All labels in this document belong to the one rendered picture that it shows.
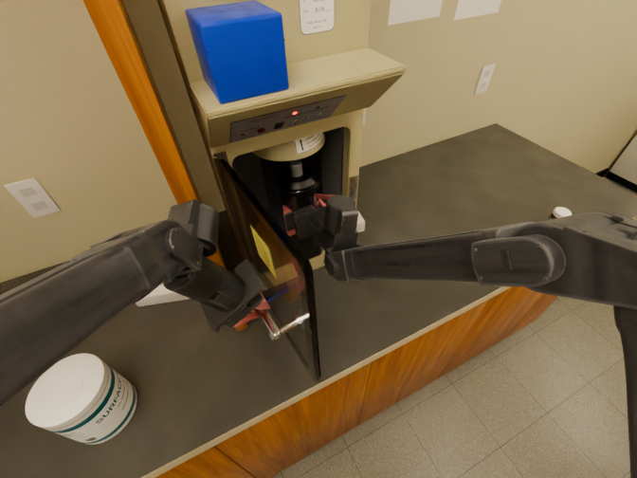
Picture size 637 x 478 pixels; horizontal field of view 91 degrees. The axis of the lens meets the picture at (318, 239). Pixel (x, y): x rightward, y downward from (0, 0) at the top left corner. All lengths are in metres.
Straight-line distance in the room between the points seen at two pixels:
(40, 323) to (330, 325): 0.66
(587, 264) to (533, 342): 1.89
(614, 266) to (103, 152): 1.07
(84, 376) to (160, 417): 0.18
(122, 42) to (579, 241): 0.47
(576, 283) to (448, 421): 1.56
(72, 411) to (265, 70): 0.65
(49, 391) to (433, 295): 0.87
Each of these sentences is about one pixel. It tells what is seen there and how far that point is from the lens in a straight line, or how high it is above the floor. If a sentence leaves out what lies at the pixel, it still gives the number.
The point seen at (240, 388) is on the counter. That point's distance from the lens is 0.81.
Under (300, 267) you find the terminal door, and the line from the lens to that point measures 0.39.
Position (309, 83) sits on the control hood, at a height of 1.51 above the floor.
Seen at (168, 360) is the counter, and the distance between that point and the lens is 0.90.
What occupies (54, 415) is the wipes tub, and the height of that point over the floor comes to 1.09.
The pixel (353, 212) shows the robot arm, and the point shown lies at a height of 1.29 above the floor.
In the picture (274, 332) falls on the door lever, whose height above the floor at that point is 1.21.
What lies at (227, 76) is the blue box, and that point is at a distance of 0.46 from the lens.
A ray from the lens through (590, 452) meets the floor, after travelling 2.05.
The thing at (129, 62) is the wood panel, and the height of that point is 1.57.
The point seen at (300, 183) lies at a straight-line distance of 0.72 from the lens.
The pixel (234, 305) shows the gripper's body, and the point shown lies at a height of 1.29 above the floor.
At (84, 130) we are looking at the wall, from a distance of 1.06.
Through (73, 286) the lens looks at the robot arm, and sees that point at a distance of 0.30.
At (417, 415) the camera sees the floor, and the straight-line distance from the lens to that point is 1.79.
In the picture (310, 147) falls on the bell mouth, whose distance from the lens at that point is 0.70.
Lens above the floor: 1.68
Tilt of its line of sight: 46 degrees down
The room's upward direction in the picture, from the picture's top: 3 degrees counter-clockwise
